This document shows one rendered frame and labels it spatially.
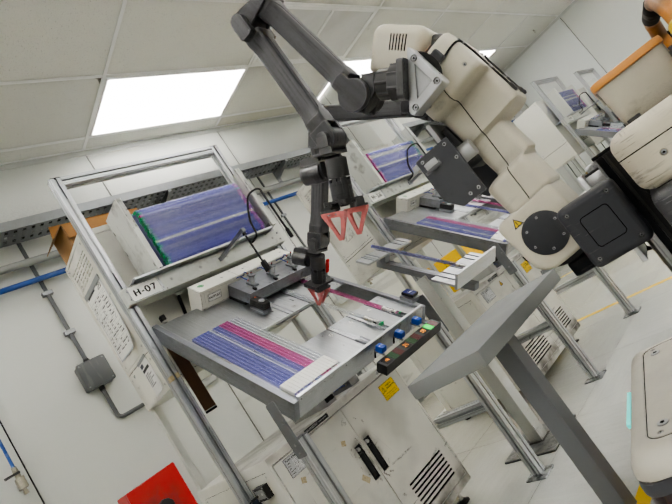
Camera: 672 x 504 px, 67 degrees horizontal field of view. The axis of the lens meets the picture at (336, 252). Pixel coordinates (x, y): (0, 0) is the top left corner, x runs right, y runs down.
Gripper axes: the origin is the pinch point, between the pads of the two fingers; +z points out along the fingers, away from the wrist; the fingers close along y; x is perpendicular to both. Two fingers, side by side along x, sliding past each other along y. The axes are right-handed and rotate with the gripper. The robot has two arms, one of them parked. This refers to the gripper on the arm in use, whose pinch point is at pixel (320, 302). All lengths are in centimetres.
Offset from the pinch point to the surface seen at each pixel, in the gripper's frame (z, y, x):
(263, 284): -4.8, 8.3, -22.1
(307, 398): 2, 43, 34
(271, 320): 1.3, 19.0, -6.8
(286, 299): 1.3, 4.0, -14.2
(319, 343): 1.4, 20.1, 17.7
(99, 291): -4, 50, -73
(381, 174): -21, -113, -51
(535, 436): 59, -47, 71
